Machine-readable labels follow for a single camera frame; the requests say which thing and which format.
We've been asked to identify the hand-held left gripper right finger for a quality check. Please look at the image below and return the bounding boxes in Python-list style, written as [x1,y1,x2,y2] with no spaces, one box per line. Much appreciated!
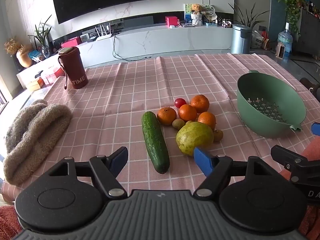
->
[194,147,275,198]

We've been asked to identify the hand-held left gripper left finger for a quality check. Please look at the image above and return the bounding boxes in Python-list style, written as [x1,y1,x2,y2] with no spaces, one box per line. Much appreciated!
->
[49,146,128,198]

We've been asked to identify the yellow-green mango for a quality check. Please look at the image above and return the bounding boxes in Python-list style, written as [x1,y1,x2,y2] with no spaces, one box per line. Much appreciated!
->
[176,121,214,156]

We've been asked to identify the orange mandarin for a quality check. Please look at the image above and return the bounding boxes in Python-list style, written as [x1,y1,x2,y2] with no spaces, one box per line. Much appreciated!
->
[178,104,198,122]
[190,94,210,113]
[157,107,177,126]
[197,111,217,130]

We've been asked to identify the green cucumber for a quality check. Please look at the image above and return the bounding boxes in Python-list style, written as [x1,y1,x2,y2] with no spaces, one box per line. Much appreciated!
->
[142,111,170,174]

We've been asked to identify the green colander bowl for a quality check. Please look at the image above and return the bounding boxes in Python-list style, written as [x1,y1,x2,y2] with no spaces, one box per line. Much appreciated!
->
[237,70,307,139]

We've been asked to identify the dark brown chair back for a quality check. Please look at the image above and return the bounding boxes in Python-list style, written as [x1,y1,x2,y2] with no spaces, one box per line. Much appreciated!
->
[299,77,320,95]

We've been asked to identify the pink checkered tablecloth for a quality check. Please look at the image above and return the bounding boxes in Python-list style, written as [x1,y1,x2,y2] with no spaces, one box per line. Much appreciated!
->
[0,52,320,205]

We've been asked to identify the beige fuzzy cloth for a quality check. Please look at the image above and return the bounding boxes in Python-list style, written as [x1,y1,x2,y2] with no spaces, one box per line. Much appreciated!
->
[3,99,73,186]

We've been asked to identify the small beige heater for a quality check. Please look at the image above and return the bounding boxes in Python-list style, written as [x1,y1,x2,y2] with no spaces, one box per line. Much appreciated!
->
[275,42,286,58]

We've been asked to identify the blue water jug with pump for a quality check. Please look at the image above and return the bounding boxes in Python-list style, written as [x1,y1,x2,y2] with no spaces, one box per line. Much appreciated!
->
[277,22,293,53]

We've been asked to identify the dark grey sideboard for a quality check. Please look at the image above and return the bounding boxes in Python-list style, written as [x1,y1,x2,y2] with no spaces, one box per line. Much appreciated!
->
[299,5,320,58]

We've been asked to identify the pink gift boxes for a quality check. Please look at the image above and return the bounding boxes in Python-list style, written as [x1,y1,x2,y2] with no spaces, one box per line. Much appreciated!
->
[37,66,65,85]

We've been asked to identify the white plastic bag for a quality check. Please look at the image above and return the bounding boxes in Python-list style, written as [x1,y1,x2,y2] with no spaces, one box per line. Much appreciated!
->
[251,30,265,49]

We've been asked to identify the silver pedal trash can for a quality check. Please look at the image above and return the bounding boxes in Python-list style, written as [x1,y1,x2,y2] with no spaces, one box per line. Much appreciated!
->
[231,24,253,55]

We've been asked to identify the white router with antennas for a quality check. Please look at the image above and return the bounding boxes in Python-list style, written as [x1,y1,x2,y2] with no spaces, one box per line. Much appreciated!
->
[96,23,113,41]

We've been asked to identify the wide red box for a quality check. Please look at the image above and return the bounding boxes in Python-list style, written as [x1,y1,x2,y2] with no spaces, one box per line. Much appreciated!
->
[61,37,82,48]

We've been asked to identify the white marble tv console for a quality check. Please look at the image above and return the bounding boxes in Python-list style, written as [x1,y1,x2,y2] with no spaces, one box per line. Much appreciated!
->
[16,22,234,92]

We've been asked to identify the trailing green vine plant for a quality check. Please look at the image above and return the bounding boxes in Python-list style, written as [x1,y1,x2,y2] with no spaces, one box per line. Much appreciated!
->
[271,0,305,34]

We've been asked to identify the spiky green houseplant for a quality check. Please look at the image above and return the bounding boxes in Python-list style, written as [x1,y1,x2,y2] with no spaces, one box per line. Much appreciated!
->
[229,2,269,28]

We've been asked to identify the dried flowers in orange vase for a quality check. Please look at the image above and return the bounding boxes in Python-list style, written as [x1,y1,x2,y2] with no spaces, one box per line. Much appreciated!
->
[4,37,33,68]

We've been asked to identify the white ribbed pot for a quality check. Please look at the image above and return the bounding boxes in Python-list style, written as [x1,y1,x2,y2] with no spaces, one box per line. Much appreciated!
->
[191,13,203,26]

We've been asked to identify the green potted orchid plant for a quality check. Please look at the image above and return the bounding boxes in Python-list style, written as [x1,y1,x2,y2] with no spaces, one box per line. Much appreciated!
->
[28,15,53,55]

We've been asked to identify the round painted fan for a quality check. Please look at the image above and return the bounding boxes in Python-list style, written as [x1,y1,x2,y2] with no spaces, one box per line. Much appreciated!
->
[201,4,218,21]

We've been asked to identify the brown teddy bear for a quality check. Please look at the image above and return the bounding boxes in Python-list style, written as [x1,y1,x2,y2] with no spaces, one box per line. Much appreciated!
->
[189,4,204,15]

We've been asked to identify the red tumbler with strap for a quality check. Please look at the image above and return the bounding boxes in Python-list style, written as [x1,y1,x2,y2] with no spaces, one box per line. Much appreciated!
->
[58,46,89,90]

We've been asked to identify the black power cable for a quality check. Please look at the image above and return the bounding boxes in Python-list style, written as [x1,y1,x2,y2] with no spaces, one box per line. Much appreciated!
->
[112,33,151,61]

